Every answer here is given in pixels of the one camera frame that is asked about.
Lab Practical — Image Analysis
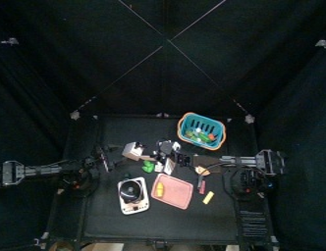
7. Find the teal basket with orange rim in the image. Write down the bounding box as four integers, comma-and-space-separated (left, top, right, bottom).
176, 112, 228, 152

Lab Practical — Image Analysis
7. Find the green toy vegetable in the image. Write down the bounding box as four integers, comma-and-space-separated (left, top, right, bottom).
198, 132, 214, 143

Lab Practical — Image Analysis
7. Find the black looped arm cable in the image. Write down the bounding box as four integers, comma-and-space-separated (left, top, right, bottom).
204, 162, 260, 201

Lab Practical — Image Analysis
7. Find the white kitchen scale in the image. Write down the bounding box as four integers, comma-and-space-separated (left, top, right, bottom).
117, 176, 152, 216

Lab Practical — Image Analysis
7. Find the beige left wrist camera box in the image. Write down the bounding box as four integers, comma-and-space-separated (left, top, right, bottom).
121, 141, 147, 162

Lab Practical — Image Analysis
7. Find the green toy pepper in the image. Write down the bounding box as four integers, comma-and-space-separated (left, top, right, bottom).
141, 160, 157, 174

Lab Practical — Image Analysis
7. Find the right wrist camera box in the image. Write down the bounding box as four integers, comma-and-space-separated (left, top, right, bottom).
157, 139, 183, 155

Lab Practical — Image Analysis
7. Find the tan wooden toy piece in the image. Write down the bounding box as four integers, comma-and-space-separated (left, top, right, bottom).
195, 165, 212, 176

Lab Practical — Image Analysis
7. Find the pink cutting board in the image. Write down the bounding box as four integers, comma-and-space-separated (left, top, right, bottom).
151, 173, 195, 211

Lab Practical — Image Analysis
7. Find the black toy pot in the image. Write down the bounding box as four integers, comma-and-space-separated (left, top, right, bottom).
119, 180, 144, 204

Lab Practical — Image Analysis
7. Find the yellow toy block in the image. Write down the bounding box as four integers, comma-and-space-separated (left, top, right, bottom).
202, 190, 216, 206

